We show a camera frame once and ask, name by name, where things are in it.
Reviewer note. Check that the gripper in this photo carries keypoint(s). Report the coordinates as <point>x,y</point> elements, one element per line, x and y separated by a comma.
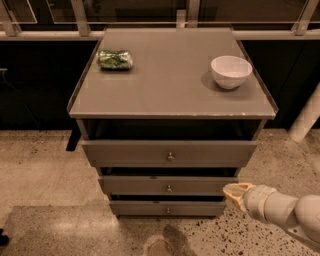
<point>254,199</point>

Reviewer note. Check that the grey drawer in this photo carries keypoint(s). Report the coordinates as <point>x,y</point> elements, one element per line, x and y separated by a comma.
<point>166,208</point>
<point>164,185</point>
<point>167,153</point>

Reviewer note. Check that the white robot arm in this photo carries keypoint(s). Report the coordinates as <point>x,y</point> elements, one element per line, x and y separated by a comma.
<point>284,192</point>

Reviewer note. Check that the grey drawer cabinet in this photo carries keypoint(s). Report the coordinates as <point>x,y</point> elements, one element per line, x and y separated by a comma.
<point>169,94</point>

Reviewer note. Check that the grey bottom drawer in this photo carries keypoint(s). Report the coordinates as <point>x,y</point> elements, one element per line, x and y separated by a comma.
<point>166,208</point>

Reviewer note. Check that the grey top drawer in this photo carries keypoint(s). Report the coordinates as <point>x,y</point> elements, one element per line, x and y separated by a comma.
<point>167,153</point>

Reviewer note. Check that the white ceramic bowl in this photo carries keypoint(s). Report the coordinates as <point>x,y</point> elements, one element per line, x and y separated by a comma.
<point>230,72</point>

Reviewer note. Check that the green crushed can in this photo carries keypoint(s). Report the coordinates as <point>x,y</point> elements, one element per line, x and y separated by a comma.
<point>115,59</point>

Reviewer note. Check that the black object at floor edge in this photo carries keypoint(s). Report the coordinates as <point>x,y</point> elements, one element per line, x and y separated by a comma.
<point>4,240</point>

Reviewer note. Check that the white window railing frame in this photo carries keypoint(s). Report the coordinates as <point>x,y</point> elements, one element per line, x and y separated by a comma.
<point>247,19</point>

